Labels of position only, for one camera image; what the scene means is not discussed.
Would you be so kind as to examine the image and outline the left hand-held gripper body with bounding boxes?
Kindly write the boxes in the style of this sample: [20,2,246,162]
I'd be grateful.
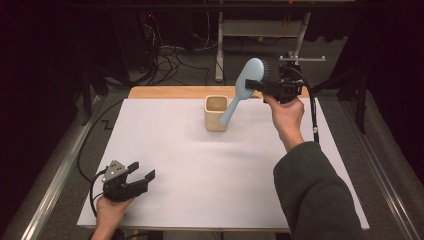
[101,159,150,203]

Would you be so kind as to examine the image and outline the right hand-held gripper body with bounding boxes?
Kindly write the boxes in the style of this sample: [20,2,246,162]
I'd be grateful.
[265,55,327,105]

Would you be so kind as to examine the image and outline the light blue hairbrush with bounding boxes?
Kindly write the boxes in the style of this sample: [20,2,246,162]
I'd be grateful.
[218,57,270,127]

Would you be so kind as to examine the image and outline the beige square cup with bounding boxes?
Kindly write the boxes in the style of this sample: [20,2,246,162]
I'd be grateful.
[203,94,230,132]

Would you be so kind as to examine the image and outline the person's left hand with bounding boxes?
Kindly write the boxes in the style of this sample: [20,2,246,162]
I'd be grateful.
[90,195,137,240]

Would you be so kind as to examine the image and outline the person's right hand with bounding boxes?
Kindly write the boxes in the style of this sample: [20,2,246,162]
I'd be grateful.
[261,93,306,154]

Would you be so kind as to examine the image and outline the white table sheet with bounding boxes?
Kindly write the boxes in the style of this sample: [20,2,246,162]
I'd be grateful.
[76,97,371,231]

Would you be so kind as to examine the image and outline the black tripod stand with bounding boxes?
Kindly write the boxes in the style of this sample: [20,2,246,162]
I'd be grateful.
[80,63,112,127]
[311,62,372,135]

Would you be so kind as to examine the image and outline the wooden table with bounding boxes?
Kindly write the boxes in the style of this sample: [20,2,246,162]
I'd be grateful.
[85,85,314,234]

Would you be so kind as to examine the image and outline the black computer case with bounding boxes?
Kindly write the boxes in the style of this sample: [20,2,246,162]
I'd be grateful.
[111,12,158,73]

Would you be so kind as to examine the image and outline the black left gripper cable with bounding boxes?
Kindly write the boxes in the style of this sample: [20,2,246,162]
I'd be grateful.
[88,169,108,218]

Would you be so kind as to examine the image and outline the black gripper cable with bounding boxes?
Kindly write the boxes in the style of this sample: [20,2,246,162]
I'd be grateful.
[88,169,108,218]
[291,65,320,145]

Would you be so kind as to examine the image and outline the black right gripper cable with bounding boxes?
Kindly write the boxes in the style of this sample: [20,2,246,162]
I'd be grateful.
[291,65,320,145]

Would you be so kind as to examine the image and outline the black floor cable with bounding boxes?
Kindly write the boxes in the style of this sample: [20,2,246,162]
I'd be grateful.
[76,99,125,183]

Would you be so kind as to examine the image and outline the white metal desk frame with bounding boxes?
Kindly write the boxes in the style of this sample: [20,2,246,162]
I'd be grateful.
[214,11,313,86]

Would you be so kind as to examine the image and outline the orange cable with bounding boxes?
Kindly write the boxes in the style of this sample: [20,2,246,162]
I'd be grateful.
[279,11,292,37]

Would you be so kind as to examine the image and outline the aluminium floor rail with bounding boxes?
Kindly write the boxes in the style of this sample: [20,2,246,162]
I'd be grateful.
[342,99,424,240]
[19,95,102,240]

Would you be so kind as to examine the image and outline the tangle of black cables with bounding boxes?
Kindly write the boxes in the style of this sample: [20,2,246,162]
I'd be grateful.
[141,13,219,86]

